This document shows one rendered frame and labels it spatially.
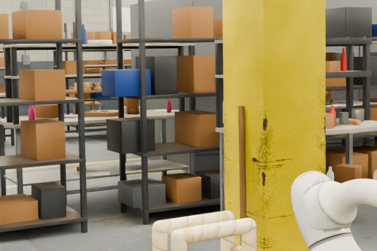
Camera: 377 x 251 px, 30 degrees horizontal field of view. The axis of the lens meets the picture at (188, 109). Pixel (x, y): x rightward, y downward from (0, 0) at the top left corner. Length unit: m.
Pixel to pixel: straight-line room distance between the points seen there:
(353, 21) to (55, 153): 3.44
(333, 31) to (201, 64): 1.73
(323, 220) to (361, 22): 6.25
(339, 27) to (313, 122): 5.19
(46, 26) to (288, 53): 3.90
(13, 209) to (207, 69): 2.22
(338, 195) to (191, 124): 5.31
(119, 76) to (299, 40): 3.95
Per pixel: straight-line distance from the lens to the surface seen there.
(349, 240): 1.60
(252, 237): 1.49
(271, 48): 2.43
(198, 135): 6.72
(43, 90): 6.08
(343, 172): 6.74
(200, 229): 1.42
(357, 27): 7.72
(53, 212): 6.31
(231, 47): 2.59
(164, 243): 1.48
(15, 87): 6.90
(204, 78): 6.75
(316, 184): 1.61
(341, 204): 1.56
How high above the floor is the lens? 1.56
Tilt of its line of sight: 5 degrees down
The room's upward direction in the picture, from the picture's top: 1 degrees counter-clockwise
